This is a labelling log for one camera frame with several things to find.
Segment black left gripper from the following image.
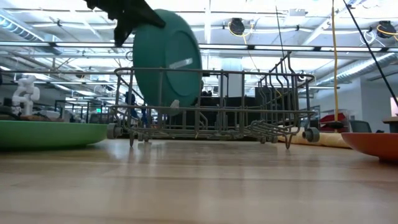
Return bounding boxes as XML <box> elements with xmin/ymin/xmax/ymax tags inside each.
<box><xmin>83</xmin><ymin>0</ymin><xmax>167</xmax><ymax>48</ymax></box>

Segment teal plastic plate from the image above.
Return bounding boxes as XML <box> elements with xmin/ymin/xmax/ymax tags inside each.
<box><xmin>132</xmin><ymin>8</ymin><xmax>203</xmax><ymax>110</ymax></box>

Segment grey wire dish rack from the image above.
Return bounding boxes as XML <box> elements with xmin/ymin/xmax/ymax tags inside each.
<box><xmin>106</xmin><ymin>51</ymin><xmax>320</xmax><ymax>150</ymax></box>

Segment green plastic plate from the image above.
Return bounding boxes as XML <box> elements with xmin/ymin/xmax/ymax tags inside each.
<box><xmin>0</xmin><ymin>119</ymin><xmax>108</xmax><ymax>149</ymax></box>

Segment orange plastic plate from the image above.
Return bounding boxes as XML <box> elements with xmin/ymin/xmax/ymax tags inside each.
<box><xmin>341</xmin><ymin>132</ymin><xmax>398</xmax><ymax>162</ymax></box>

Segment black background cabinets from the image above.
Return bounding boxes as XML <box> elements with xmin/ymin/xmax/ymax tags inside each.
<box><xmin>167</xmin><ymin>86</ymin><xmax>299</xmax><ymax>128</ymax></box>

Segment white robot figure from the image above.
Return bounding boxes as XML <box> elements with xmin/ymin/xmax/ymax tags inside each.
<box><xmin>11</xmin><ymin>74</ymin><xmax>40</xmax><ymax>116</ymax></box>

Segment red storage bins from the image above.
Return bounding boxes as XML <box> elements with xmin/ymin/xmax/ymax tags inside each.
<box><xmin>319</xmin><ymin>112</ymin><xmax>347</xmax><ymax>133</ymax></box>

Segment yellow checked dish towel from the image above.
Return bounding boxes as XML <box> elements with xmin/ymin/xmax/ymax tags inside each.
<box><xmin>277</xmin><ymin>125</ymin><xmax>351</xmax><ymax>149</ymax></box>

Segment dark teal office chair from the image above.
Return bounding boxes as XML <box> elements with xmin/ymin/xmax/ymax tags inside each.
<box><xmin>349</xmin><ymin>119</ymin><xmax>373</xmax><ymax>134</ymax></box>

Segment black ceiling cable reel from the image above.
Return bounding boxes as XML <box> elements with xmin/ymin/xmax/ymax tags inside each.
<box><xmin>376</xmin><ymin>20</ymin><xmax>398</xmax><ymax>40</ymax></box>
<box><xmin>228</xmin><ymin>17</ymin><xmax>246</xmax><ymax>36</ymax></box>

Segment silver ventilation duct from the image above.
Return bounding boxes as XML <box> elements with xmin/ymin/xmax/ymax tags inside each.
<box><xmin>315</xmin><ymin>52</ymin><xmax>398</xmax><ymax>87</ymax></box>
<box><xmin>0</xmin><ymin>14</ymin><xmax>65</xmax><ymax>56</ymax></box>

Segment thin black hanging cable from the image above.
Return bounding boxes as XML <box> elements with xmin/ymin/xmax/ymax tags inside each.
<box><xmin>275</xmin><ymin>0</ymin><xmax>285</xmax><ymax>60</ymax></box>

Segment yellow hanging cable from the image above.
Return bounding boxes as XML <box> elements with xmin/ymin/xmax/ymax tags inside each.
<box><xmin>331</xmin><ymin>0</ymin><xmax>340</xmax><ymax>123</ymax></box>

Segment thick black slanted cable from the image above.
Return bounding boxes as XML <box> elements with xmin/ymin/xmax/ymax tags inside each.
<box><xmin>341</xmin><ymin>0</ymin><xmax>398</xmax><ymax>108</ymax></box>

